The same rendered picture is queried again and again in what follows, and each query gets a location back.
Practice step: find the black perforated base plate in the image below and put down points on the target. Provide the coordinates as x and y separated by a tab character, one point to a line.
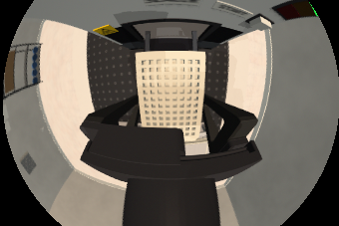
112	72

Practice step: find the cream well plate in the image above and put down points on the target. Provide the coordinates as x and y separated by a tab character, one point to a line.
198	140
166	79

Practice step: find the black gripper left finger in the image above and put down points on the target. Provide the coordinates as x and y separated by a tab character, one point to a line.
112	113

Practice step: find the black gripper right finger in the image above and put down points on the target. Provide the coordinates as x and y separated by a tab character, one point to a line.
237	123

